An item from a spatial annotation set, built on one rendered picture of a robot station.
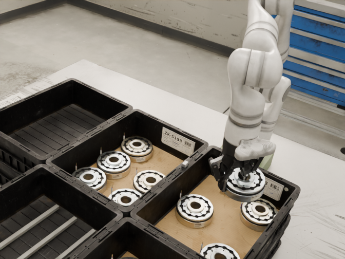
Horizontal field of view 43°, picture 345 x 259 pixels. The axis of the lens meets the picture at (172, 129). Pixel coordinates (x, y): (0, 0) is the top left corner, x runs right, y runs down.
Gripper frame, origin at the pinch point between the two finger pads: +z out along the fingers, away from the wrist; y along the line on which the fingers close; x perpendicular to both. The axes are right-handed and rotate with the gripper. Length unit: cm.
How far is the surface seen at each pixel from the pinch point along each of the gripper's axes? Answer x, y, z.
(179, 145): -34.9, -1.3, 17.2
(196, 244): 0.7, 7.4, 19.9
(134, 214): -5.2, 22.6, 9.1
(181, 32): -303, -115, 119
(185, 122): -71, -19, 39
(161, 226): -7.5, 14.3, 19.8
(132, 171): -31.3, 15.3, 21.1
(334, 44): -134, -147, 51
